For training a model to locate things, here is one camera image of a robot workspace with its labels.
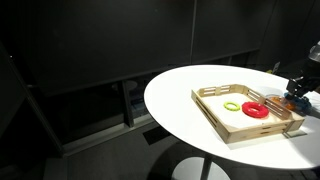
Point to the slatted wooden tray box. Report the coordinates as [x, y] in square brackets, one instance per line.
[240, 133]

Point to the round white table base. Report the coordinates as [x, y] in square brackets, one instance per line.
[186, 170]

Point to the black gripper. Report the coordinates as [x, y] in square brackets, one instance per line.
[296, 86]

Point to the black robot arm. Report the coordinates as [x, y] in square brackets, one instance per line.
[313, 71]

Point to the dark low shelf unit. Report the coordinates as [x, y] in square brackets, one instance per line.
[127, 106]

